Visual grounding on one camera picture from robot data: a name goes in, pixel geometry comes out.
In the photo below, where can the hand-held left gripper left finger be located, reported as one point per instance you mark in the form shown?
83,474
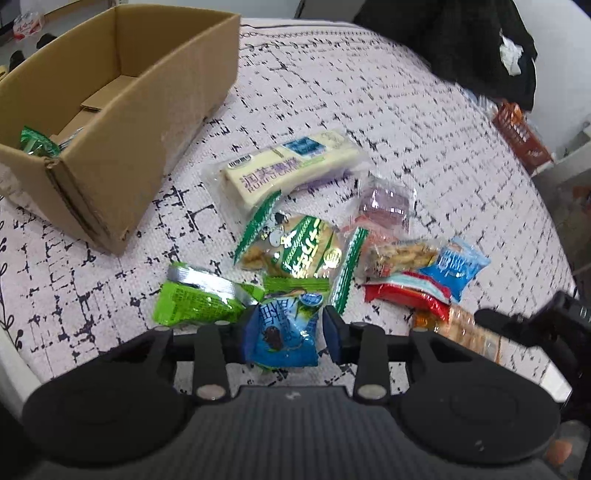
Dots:
232,333

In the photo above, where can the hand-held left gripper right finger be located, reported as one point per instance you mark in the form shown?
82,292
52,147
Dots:
333,334

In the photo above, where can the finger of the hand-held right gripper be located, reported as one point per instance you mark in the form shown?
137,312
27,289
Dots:
501,321

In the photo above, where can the orange cracker packet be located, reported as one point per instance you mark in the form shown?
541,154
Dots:
461,330

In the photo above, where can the green foil snack packet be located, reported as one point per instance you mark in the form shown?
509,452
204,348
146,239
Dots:
194,304

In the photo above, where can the blue snack packet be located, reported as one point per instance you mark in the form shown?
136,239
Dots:
281,337

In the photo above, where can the small green snack packet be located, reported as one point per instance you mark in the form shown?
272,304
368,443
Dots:
286,285

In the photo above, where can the small blue white packet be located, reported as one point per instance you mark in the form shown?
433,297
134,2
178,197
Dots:
457,267

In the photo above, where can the red snack packet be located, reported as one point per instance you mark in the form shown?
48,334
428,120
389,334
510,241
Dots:
397,291

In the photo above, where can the green striped cracker packet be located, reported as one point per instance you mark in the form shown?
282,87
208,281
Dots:
295,249

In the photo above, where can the clear peanut packet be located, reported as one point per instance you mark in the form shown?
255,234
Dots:
401,256

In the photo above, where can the purple clear snack packet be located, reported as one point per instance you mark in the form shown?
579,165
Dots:
385,207

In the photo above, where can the cream cake packet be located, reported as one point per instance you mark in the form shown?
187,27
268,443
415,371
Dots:
277,166

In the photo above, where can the cardboard box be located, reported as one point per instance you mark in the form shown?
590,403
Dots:
115,184

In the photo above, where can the orange brown package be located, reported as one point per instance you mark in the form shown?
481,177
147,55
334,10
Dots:
521,136

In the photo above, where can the white black-patterned blanket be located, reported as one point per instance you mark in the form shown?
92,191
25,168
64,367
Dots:
369,115

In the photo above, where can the white tissue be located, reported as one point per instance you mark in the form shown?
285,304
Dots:
511,53

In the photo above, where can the dark clothing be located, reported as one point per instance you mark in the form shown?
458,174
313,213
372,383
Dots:
461,41

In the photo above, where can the black shoe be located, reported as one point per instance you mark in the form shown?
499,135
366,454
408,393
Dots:
47,39
17,58

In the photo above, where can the red white bag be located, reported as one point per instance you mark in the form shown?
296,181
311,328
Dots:
28,25

